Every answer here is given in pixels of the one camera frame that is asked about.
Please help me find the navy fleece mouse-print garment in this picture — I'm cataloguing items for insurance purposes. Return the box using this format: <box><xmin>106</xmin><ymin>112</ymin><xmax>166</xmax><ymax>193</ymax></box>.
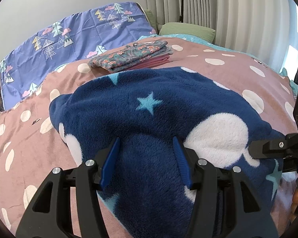
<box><xmin>49</xmin><ymin>67</ymin><xmax>283</xmax><ymax>237</ymax></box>

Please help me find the folded floral clothes stack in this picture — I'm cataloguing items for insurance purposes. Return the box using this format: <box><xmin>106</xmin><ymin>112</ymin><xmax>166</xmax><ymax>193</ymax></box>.
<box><xmin>88</xmin><ymin>40</ymin><xmax>173</xmax><ymax>74</ymax></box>

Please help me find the person's right hand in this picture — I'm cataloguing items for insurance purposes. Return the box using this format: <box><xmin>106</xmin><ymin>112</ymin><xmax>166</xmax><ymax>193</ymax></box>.
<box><xmin>290</xmin><ymin>189</ymin><xmax>298</xmax><ymax>222</ymax></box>

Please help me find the grey pleated curtain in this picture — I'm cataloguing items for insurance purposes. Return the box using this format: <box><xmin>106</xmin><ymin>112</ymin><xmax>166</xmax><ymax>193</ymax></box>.
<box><xmin>146</xmin><ymin>0</ymin><xmax>298</xmax><ymax>71</ymax></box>

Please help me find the green pillow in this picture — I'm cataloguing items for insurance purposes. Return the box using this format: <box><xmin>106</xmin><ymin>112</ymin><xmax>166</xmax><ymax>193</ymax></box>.
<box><xmin>145</xmin><ymin>10</ymin><xmax>216</xmax><ymax>43</ymax></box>

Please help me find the purple tree-print pillow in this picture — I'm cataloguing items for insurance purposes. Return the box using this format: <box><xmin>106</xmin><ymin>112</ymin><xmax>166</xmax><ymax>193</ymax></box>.
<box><xmin>0</xmin><ymin>2</ymin><xmax>155</xmax><ymax>110</ymax></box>

